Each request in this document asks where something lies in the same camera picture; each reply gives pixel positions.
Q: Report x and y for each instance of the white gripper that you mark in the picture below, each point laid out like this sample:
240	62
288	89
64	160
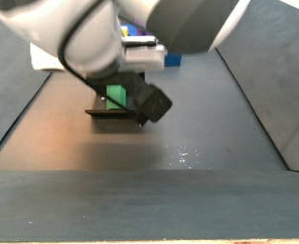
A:
144	54

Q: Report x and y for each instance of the green hexagon prism block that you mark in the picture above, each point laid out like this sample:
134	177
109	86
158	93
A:
116	92

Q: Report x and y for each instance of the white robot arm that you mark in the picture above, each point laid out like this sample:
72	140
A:
85	26

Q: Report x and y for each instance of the blue shape sorter board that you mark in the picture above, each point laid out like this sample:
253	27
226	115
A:
172	58

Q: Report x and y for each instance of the black curved holder stand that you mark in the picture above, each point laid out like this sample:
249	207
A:
98	85

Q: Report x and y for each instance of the yellow arch block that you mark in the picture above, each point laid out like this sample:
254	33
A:
124	28

